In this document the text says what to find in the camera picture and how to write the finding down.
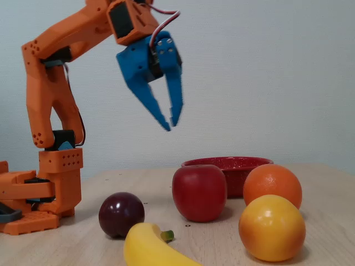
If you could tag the yellow orange peach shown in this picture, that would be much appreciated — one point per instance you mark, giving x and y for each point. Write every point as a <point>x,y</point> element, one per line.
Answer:
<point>271,228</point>

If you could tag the dark purple plum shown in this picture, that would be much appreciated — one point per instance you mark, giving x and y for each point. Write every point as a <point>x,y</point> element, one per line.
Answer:
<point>121,214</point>

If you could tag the grey table clamp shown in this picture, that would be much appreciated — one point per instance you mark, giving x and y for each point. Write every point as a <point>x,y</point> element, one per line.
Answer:
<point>14,214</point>

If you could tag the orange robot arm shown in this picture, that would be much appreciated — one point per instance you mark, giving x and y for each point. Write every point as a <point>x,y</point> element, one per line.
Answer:
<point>41,97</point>

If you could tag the orange robot base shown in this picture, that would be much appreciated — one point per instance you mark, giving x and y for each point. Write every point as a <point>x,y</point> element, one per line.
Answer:
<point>27,221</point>

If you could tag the orange fruit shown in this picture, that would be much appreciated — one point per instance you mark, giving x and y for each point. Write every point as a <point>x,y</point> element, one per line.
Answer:
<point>273,183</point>

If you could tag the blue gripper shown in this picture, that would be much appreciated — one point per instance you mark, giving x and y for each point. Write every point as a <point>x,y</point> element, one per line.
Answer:
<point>135,67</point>

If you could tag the red speckled bowl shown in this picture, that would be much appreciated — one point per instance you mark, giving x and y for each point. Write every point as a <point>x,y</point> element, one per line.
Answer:
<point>235,171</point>

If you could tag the red apple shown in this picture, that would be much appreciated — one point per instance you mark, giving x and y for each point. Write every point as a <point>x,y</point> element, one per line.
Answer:
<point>199,194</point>

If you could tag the yellow banana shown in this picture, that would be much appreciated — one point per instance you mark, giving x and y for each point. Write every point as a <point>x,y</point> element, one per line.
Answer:
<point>147,249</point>

